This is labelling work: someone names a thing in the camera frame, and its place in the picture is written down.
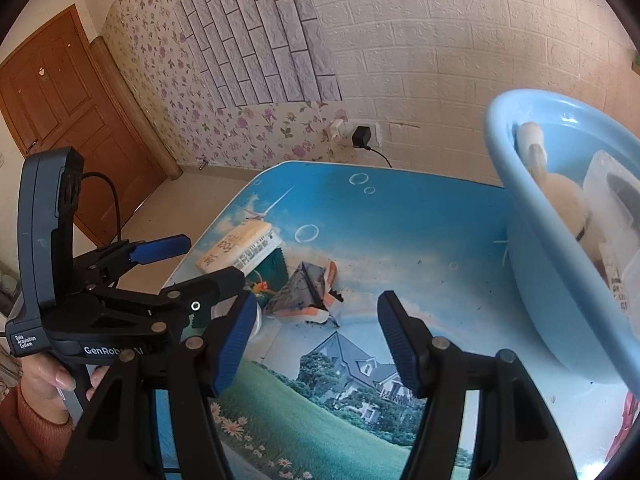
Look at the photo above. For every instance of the red plastic item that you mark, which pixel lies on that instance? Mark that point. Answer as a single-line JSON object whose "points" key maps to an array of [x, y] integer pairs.
{"points": [[625, 425]]}

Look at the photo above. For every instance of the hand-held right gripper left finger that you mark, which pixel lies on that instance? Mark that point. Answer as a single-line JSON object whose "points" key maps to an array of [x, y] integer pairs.
{"points": [[235, 332]]}

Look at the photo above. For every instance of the person's left forearm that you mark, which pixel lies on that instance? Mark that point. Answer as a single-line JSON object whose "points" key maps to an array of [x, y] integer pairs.
{"points": [[35, 435]]}

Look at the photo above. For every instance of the clear bag with barcode label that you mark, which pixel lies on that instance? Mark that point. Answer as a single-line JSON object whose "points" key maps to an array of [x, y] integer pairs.
{"points": [[235, 250]]}

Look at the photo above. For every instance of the blue plastic basin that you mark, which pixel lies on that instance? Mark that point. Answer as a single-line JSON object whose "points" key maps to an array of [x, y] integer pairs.
{"points": [[530, 260]]}

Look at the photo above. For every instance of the person's left hand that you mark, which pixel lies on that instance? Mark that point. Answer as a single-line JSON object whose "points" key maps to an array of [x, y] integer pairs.
{"points": [[42, 380]]}

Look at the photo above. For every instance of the black wall adapter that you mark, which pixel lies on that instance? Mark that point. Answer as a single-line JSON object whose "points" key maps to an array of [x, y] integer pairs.
{"points": [[361, 137]]}

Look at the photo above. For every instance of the snack wrapper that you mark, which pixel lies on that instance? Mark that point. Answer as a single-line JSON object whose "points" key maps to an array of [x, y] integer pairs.
{"points": [[300, 290]]}

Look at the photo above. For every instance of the cream plush toy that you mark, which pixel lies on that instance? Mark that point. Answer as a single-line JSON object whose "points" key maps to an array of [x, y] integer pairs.
{"points": [[560, 200]]}

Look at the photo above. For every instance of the brown wooden door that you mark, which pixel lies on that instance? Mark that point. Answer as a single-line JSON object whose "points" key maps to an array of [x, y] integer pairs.
{"points": [[65, 100]]}

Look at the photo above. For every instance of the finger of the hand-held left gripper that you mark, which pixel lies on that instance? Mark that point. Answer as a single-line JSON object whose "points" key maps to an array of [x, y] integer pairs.
{"points": [[160, 249], [210, 285]]}

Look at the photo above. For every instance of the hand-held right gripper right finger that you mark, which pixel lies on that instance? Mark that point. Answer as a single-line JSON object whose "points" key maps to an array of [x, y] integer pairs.
{"points": [[400, 345]]}

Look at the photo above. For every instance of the printed desktop table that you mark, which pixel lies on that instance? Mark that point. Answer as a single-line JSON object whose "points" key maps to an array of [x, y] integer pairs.
{"points": [[400, 220]]}

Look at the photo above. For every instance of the clear plastic storage box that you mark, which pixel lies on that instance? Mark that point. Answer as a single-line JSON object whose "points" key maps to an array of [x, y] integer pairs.
{"points": [[605, 180]]}

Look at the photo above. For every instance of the white wall plug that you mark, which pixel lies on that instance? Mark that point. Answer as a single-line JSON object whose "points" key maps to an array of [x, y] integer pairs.
{"points": [[337, 130]]}

